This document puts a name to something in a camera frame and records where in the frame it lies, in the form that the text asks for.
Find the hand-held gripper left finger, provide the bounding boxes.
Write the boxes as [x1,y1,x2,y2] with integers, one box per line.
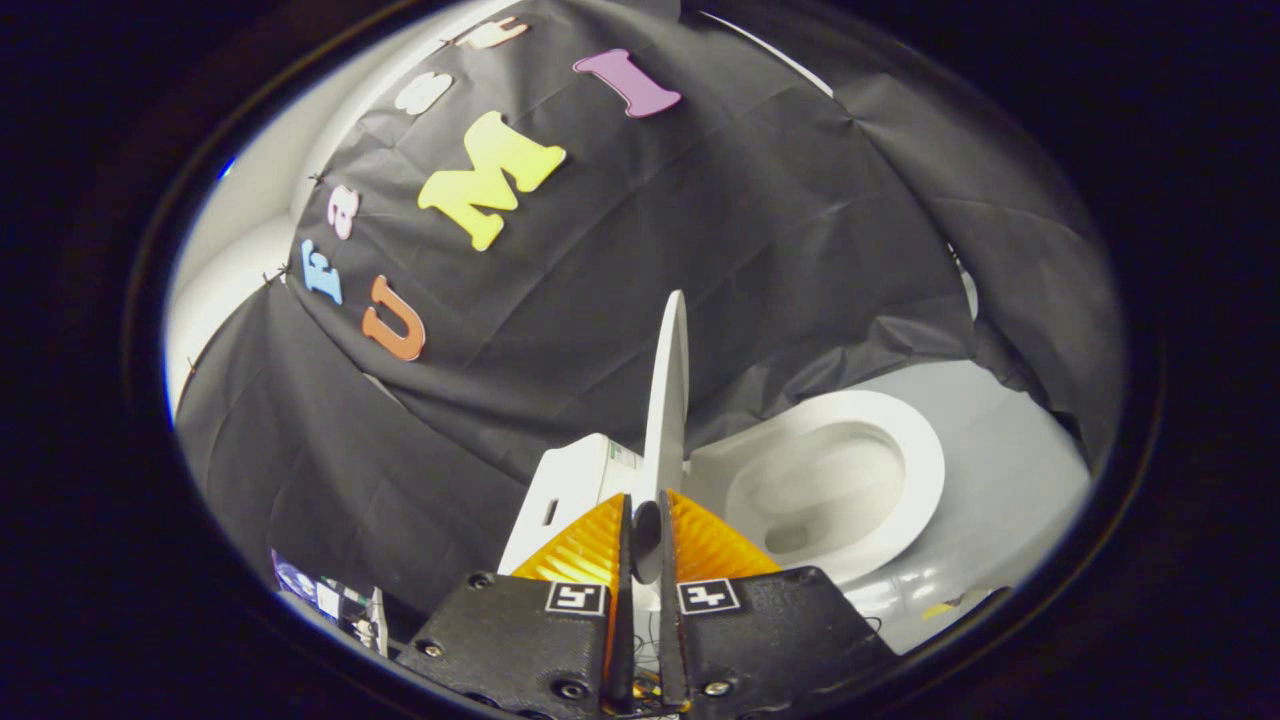
[397,492,636,716]

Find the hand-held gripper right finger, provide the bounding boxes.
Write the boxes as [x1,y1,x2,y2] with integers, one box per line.
[660,488,896,716]

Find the white toilet lid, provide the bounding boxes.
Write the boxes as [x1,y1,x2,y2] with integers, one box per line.
[632,290,692,587]

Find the black backdrop cloth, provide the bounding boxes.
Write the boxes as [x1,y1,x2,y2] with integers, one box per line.
[175,0,1126,613]

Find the thin black cables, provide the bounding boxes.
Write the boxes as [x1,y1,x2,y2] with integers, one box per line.
[634,608,663,703]

